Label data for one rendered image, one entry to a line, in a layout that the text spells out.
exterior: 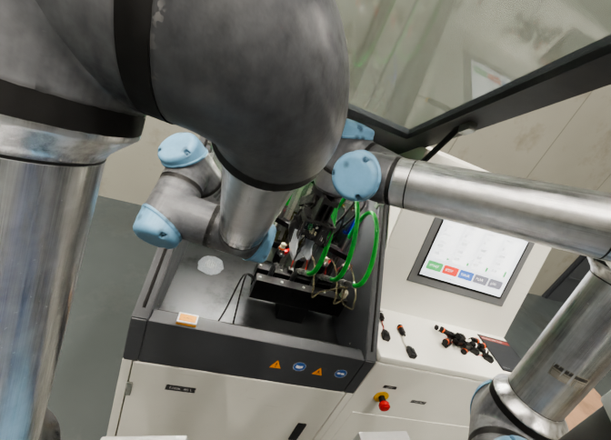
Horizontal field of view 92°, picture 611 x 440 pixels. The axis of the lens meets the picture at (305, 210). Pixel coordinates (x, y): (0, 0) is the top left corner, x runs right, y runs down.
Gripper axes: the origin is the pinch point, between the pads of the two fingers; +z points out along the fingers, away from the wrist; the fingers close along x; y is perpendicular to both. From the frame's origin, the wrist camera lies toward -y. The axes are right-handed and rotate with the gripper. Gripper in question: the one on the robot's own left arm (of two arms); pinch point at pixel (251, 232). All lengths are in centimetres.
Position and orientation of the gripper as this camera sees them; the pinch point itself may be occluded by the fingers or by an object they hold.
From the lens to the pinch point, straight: 81.9
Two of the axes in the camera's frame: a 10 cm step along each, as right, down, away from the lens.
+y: -4.6, 7.9, -4.1
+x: 8.7, 3.0, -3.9
